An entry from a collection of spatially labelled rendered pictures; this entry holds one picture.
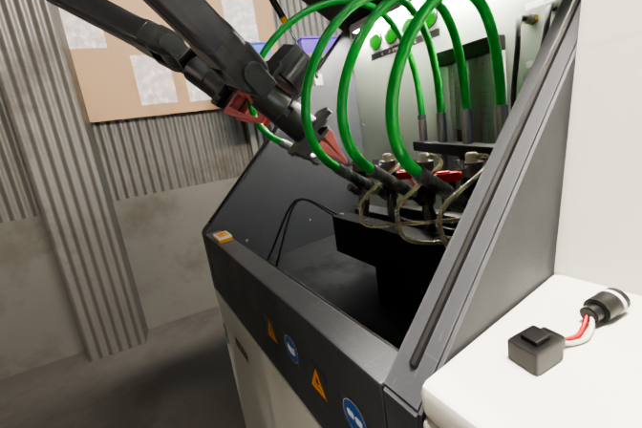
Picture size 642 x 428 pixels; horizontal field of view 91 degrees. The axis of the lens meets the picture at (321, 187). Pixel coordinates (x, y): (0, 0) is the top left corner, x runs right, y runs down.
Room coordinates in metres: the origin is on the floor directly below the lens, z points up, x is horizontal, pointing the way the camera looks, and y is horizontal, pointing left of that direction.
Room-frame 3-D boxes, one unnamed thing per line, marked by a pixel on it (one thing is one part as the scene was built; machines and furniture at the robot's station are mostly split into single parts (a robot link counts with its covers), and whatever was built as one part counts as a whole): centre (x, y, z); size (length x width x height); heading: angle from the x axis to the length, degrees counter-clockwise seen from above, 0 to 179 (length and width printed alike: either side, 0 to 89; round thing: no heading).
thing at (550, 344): (0.22, -0.18, 0.99); 0.12 x 0.02 x 0.02; 112
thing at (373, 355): (0.50, 0.12, 0.87); 0.62 x 0.04 x 0.16; 32
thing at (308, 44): (2.20, -0.12, 1.66); 0.33 x 0.23 x 0.11; 113
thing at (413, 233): (0.53, -0.15, 0.91); 0.34 x 0.10 x 0.15; 32
